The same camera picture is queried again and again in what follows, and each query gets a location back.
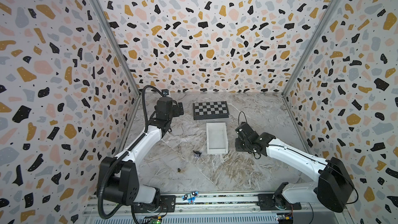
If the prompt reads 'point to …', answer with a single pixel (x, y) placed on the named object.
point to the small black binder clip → (197, 154)
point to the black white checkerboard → (210, 110)
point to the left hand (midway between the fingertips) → (176, 103)
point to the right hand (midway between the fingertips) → (239, 145)
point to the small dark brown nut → (179, 169)
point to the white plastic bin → (216, 138)
